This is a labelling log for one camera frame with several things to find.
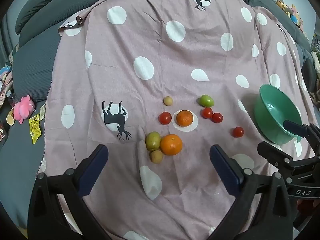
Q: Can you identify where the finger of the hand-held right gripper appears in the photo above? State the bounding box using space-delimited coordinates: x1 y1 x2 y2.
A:
283 119 320 153
257 141 301 171

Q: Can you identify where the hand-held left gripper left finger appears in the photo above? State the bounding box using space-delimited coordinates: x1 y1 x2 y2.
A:
27 144 113 240

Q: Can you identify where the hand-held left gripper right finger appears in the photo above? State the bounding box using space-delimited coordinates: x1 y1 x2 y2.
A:
207 144 300 240

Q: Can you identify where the green plastic bowl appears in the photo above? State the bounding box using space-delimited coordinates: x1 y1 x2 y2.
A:
254 84 303 145

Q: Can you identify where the orange mandarin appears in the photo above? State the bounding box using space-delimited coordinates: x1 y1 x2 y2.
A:
160 134 183 156
176 110 194 127

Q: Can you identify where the dark grey cushion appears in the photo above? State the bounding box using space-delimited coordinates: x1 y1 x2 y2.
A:
301 58 318 93

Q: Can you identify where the yellow-green round fruit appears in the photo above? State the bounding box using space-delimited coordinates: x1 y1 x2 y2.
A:
145 131 161 152

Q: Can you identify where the bright green round fruit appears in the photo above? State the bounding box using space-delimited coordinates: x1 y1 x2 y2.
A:
199 94 215 108

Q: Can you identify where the yellow snack packet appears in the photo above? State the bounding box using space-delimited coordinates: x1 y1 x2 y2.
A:
28 113 43 145

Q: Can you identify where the pink plush toy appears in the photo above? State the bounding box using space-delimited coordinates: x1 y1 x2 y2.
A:
13 95 37 125

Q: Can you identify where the yellow paper cup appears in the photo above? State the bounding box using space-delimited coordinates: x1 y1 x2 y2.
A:
6 109 16 126

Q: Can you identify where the pile of plush toys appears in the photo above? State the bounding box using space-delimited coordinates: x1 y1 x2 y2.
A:
264 0 309 34

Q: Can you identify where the pink polka dot blanket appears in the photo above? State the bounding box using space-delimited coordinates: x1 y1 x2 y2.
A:
37 0 316 240

